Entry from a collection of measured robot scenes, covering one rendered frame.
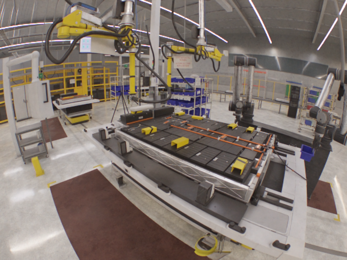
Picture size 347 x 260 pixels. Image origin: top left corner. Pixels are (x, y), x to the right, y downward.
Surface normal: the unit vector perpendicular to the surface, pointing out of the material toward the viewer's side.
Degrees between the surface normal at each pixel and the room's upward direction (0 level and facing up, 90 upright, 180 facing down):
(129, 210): 0
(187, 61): 90
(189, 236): 0
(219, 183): 90
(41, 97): 90
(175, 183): 0
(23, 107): 90
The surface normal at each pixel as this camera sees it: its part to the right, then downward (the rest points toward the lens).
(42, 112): 0.96, 0.11
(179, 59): 0.35, 0.31
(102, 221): 0.02, -0.95
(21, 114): 0.75, 0.23
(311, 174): -0.79, 0.18
